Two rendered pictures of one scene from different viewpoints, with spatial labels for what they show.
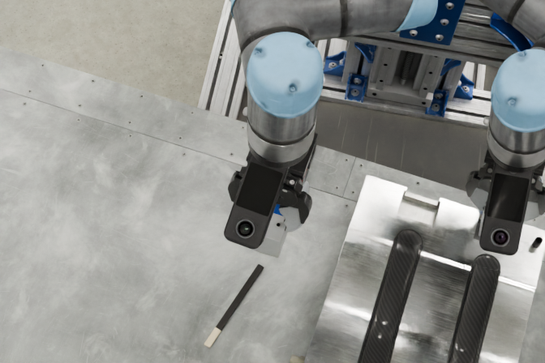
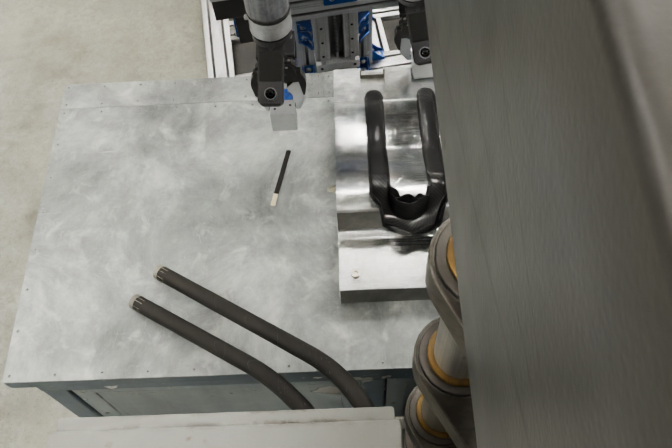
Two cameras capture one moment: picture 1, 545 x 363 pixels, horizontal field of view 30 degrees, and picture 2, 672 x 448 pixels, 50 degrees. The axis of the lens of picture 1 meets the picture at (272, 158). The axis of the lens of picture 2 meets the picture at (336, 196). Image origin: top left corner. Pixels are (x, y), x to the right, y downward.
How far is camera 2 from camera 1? 0.37 m
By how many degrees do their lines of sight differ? 6
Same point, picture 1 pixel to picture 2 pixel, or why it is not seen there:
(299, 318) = (324, 171)
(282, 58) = not seen: outside the picture
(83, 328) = (190, 223)
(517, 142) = not seen: outside the picture
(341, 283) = (341, 133)
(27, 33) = not seen: hidden behind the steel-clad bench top
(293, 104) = not seen: outside the picture
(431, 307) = (401, 127)
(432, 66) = (352, 33)
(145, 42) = not seen: hidden behind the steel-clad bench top
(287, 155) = (280, 32)
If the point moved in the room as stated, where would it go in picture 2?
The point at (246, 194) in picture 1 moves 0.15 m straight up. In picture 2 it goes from (263, 72) to (251, 10)
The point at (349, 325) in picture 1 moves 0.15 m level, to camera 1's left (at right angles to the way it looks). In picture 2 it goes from (355, 153) to (282, 171)
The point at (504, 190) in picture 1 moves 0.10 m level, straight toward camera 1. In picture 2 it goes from (417, 23) to (409, 64)
